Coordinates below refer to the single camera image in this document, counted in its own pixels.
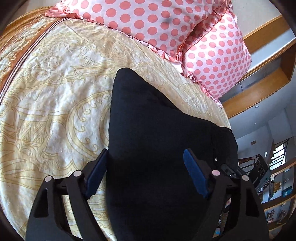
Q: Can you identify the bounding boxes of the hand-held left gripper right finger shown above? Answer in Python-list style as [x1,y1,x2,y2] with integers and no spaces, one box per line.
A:
[183,148,270,241]

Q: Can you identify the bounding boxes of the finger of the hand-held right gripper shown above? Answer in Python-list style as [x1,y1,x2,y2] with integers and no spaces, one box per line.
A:
[220,162,244,180]

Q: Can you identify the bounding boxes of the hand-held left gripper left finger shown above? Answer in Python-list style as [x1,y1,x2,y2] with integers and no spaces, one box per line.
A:
[25,148,114,241]

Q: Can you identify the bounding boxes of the black pants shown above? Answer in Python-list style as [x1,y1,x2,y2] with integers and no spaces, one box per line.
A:
[105,68,238,241]

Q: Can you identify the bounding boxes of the wooden stair railing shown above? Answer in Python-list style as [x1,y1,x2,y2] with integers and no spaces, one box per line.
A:
[238,155,260,174]

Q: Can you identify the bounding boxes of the black speaker box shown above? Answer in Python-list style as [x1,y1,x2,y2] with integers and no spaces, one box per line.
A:
[252,155,271,188]

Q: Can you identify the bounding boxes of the window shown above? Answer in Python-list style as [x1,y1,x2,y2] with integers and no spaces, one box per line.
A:
[269,139,290,167]

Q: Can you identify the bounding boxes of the wooden display shelf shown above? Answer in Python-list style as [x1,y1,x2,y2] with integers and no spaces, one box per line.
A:
[259,158,296,234]

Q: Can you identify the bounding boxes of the wooden headboard shelf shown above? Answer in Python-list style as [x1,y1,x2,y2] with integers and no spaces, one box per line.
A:
[220,15,296,118]

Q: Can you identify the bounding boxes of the yellow patterned bedspread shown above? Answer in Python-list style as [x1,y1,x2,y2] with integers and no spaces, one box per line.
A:
[0,7,232,239]

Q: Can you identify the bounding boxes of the pink polka dot pillow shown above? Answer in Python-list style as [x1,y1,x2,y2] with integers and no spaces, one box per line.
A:
[180,13,252,105]
[45,0,233,65]

